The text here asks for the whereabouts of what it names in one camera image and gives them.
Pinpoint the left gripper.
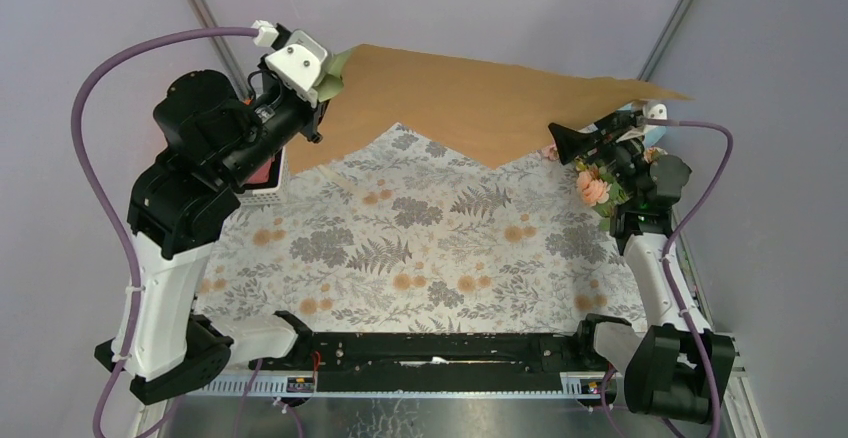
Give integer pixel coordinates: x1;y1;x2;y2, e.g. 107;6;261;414
213;50;338;184

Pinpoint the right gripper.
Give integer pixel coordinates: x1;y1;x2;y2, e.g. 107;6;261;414
546;106;645;204

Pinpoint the peach fake rose stem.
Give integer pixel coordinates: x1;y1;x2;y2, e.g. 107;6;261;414
575;160;631;231

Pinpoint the fake rose stem with bud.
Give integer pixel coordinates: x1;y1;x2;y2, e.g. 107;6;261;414
643;146;668;163

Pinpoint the brown kraft wrapping paper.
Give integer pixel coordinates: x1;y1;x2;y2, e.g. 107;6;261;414
285;44;684;174

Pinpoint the pink fake rose stem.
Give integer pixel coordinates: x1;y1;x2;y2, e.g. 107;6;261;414
541;144;559;161

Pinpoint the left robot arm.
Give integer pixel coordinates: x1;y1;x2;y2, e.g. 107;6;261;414
94;70;325;405

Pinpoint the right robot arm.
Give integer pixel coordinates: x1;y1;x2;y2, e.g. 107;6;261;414
548;111;736;436

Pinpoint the white plastic basket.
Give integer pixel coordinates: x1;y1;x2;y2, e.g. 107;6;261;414
237;149;290;206

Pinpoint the light blue cloth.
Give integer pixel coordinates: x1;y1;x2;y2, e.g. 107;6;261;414
643;125;666;148

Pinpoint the floral patterned table mat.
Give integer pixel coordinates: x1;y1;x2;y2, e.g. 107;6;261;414
196;124;646;333

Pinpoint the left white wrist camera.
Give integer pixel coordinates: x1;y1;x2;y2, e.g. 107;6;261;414
252;20;332;108

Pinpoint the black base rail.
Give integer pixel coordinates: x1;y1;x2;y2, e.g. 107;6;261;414
249;312;617;394

